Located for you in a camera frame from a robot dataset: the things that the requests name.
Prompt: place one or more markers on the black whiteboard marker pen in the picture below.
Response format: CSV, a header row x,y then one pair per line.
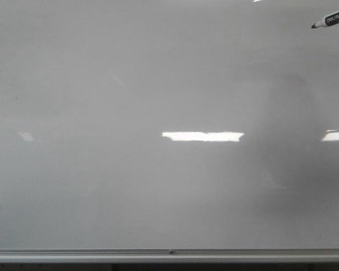
x,y
327,21

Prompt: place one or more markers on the white glossy whiteboard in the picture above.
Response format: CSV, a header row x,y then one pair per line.
x,y
168,124

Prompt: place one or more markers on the aluminium whiteboard tray rail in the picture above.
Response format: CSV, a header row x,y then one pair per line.
x,y
169,256

